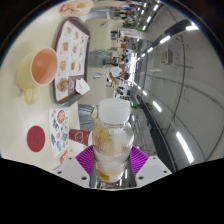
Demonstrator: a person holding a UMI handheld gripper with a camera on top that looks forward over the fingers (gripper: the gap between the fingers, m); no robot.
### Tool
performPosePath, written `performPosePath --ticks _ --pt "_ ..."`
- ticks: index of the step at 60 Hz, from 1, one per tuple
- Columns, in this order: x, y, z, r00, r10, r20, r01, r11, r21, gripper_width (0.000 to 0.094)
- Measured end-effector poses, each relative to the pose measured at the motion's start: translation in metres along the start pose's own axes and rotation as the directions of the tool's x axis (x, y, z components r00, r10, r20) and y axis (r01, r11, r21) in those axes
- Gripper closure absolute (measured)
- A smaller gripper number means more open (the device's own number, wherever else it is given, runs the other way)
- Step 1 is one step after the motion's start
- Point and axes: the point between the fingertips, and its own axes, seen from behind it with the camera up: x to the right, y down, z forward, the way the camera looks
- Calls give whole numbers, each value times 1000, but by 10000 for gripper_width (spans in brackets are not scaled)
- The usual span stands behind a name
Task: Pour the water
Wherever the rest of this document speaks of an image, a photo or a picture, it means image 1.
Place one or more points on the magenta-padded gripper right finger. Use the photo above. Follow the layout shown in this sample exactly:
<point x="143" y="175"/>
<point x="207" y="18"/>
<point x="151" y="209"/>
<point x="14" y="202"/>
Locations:
<point x="139" y="160"/>

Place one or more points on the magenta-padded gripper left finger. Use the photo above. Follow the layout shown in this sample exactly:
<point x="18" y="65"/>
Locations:
<point x="85" y="160"/>

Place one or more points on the clear bottle with white cap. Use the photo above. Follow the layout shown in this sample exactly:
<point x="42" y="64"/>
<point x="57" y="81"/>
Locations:
<point x="112" y="146"/>

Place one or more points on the small red sachet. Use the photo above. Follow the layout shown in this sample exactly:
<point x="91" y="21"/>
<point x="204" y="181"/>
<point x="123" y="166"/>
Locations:
<point x="64" y="156"/>

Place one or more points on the colourful sticker sheet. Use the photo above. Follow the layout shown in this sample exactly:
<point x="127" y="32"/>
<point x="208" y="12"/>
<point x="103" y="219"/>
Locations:
<point x="59" y="133"/>

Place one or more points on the ceiling lights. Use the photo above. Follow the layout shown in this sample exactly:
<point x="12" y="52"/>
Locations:
<point x="185" y="146"/>

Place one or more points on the flat round red coaster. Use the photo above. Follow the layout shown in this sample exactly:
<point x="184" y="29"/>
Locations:
<point x="36" y="139"/>

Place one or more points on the beige chair with round hole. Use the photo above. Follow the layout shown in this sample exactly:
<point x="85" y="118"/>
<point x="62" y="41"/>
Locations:
<point x="95" y="88"/>

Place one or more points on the white paper napkin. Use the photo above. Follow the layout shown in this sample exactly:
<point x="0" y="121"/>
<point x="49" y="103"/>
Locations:
<point x="81" y="86"/>

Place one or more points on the printed paper tray liner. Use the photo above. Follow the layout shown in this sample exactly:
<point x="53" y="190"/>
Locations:
<point x="71" y="60"/>

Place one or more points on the yellow mug with pink inside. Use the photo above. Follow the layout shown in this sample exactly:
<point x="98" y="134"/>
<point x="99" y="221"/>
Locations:
<point x="41" y="68"/>

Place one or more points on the ceiling air conditioning unit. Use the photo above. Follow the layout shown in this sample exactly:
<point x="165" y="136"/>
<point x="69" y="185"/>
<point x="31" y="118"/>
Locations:
<point x="166" y="56"/>

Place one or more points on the dark brown food tray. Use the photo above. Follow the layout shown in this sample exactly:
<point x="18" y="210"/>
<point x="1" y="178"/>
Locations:
<point x="86" y="30"/>

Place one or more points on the clear plastic food bag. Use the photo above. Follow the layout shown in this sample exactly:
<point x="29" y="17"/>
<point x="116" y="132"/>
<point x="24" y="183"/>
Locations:
<point x="80" y="6"/>

